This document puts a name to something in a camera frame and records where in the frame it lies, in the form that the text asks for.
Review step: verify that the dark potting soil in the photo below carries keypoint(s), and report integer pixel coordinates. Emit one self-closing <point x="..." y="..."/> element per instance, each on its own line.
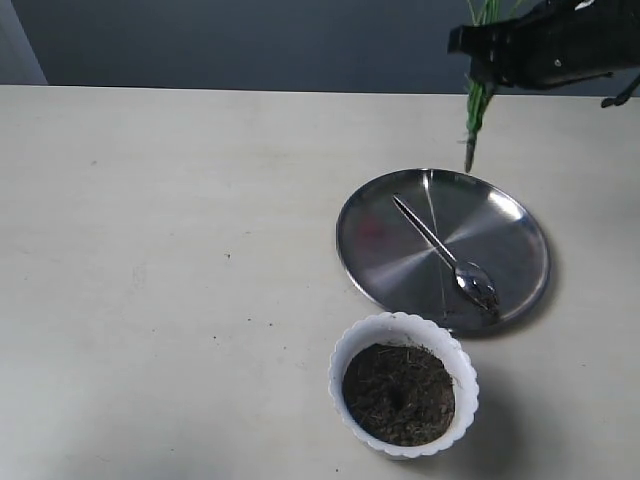
<point x="401" y="395"/>

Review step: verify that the red artificial anthurium flower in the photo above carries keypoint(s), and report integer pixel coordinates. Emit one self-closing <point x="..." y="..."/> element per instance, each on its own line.
<point x="480" y="95"/>

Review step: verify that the stainless steel spoon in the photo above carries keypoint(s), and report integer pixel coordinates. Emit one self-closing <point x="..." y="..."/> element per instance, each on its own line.
<point x="470" y="279"/>

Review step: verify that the white scalloped flower pot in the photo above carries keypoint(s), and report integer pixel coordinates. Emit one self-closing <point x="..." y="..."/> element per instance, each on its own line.
<point x="400" y="329"/>

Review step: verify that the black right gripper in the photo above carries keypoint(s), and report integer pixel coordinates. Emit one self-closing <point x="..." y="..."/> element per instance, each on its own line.
<point x="557" y="43"/>

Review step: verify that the round stainless steel plate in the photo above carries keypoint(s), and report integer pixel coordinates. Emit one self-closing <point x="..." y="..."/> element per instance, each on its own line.
<point x="446" y="246"/>

